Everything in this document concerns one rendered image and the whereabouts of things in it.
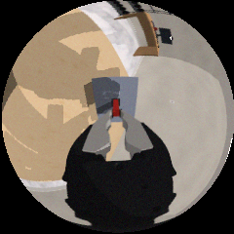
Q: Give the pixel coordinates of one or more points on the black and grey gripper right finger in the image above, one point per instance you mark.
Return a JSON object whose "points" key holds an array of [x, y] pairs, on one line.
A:
{"points": [[140, 138]]}

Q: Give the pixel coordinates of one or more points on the dark red cylinder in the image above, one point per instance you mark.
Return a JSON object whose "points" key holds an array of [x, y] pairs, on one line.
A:
{"points": [[116, 111]]}

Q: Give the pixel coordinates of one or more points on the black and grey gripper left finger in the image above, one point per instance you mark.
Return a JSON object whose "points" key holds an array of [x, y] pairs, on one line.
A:
{"points": [[93, 141]]}

